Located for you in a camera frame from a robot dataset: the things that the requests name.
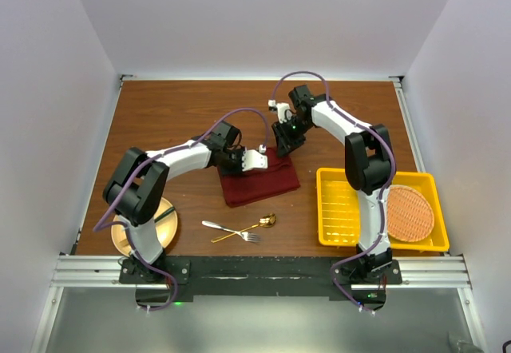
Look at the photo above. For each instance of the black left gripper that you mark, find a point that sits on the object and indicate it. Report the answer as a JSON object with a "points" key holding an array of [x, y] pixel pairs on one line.
{"points": [[238, 169]]}

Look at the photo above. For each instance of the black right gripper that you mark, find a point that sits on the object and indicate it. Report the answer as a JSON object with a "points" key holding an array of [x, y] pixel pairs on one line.
{"points": [[285, 143]]}

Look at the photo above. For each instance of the dark red cloth napkin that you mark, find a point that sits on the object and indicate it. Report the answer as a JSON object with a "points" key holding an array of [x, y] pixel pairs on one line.
{"points": [[280, 177]]}

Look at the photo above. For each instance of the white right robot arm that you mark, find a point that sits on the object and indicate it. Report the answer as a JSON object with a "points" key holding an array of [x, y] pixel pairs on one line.
{"points": [[369, 166]]}

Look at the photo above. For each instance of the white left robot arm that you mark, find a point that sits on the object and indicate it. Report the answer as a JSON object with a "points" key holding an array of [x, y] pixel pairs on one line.
{"points": [[136, 187]]}

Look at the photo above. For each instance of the gold spoon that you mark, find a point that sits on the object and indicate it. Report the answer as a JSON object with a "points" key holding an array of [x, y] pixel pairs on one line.
{"points": [[266, 221]]}

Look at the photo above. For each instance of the silver fork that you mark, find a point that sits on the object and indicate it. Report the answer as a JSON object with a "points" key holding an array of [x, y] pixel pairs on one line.
{"points": [[245, 235]]}

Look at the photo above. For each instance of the yellow plastic tray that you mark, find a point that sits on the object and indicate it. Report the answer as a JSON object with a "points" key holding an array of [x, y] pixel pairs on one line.
{"points": [[338, 211]]}

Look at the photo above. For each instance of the cream round plate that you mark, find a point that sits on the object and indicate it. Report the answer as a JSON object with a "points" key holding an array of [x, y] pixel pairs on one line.
{"points": [[165, 230]]}

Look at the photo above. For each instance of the orange woven round mat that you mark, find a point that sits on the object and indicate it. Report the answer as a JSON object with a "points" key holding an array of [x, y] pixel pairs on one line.
{"points": [[410, 216]]}

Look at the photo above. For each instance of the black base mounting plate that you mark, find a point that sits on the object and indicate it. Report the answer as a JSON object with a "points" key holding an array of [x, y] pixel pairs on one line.
{"points": [[183, 278]]}

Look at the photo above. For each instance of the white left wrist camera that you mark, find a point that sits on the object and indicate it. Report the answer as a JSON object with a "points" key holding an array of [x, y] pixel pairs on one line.
{"points": [[254, 158]]}

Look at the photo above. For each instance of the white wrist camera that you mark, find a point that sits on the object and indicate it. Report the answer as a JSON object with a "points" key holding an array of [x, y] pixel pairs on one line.
{"points": [[282, 110], [254, 158]]}

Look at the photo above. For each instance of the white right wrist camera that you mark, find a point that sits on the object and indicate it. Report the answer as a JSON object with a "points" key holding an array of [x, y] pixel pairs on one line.
{"points": [[282, 110]]}

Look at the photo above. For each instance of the aluminium right side rail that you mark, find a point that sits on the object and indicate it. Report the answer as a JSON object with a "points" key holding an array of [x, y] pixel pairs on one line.
{"points": [[418, 160]]}

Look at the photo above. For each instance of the aluminium rail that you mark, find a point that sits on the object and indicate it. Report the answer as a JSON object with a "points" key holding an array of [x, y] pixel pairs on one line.
{"points": [[418, 160], [416, 272]]}

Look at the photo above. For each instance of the aluminium front rail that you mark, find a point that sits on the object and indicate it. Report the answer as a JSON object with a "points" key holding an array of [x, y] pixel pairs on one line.
{"points": [[416, 272]]}

